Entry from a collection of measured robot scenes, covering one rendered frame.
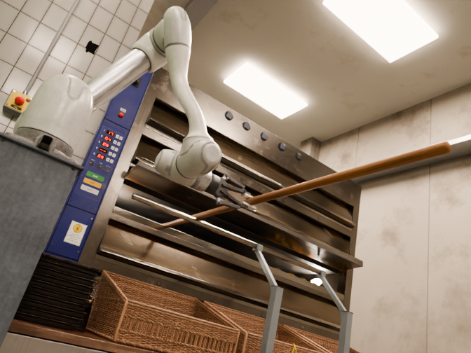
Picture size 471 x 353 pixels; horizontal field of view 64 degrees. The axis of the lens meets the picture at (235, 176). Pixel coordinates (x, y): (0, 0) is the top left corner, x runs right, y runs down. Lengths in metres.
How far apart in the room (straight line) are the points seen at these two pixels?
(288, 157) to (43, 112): 1.98
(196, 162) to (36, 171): 0.45
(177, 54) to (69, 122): 0.54
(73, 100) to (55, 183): 0.25
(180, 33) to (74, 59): 0.91
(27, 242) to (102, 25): 1.66
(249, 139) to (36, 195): 1.80
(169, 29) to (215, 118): 1.07
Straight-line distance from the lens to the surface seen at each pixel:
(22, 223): 1.04
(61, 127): 1.13
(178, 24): 1.56
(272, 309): 1.78
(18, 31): 2.32
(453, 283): 4.69
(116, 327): 1.56
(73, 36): 2.37
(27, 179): 1.06
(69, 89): 1.19
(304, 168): 2.89
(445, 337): 4.63
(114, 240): 2.06
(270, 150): 2.71
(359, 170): 1.13
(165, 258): 2.15
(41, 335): 1.45
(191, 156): 1.20
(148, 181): 2.14
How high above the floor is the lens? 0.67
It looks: 24 degrees up
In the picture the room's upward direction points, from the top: 14 degrees clockwise
